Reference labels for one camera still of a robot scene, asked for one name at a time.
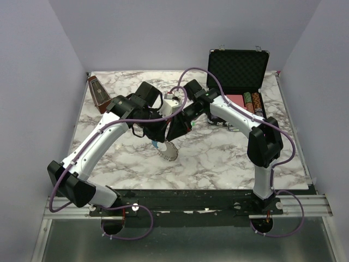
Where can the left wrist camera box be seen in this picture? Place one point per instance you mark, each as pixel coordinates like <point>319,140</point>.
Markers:
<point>171,103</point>

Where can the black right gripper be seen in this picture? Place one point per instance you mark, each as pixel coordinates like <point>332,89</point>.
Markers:
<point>179,126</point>

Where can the pink playing card deck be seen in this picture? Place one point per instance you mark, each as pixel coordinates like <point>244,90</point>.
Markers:
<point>236,98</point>

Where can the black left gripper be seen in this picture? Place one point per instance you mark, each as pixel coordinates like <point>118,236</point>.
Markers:
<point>158,135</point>

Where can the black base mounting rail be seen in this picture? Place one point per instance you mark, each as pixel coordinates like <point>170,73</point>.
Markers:
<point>142,208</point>

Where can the brown wooden metronome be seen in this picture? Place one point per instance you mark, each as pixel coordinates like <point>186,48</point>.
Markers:
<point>100,95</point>

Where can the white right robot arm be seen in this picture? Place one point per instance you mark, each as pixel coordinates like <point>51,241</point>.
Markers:
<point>264,141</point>

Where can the black poker chip case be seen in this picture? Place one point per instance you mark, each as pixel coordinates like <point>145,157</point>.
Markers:
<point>240,72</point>

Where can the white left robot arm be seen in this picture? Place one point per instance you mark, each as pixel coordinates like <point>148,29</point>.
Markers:
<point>70,177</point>

